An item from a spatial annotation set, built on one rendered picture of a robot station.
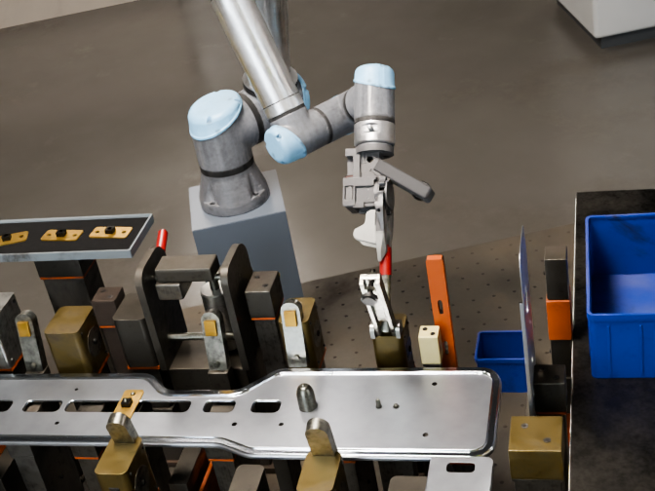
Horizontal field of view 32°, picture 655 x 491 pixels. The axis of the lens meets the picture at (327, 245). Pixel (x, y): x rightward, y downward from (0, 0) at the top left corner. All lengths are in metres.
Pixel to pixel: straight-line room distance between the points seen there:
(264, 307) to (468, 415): 0.45
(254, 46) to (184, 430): 0.70
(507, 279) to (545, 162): 1.99
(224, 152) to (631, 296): 0.86
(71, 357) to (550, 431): 0.95
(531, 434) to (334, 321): 1.01
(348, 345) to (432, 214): 1.87
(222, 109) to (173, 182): 2.75
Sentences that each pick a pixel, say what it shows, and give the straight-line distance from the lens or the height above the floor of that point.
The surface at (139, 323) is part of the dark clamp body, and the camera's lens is 2.17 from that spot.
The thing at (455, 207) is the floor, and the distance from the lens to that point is 4.44.
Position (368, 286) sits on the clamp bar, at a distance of 1.89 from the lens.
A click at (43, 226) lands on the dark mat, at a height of 1.16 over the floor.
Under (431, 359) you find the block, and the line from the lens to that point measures 2.01.
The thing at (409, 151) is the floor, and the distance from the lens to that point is 4.91.
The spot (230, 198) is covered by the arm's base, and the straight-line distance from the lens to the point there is 2.37.
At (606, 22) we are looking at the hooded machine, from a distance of 5.61.
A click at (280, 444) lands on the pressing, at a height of 1.00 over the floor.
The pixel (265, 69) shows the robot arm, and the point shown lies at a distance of 2.09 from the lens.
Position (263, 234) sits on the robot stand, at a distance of 2.38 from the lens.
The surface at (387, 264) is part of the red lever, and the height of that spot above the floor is 1.15.
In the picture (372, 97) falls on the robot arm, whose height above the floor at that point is 1.40.
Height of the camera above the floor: 2.25
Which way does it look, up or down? 31 degrees down
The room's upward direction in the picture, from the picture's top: 11 degrees counter-clockwise
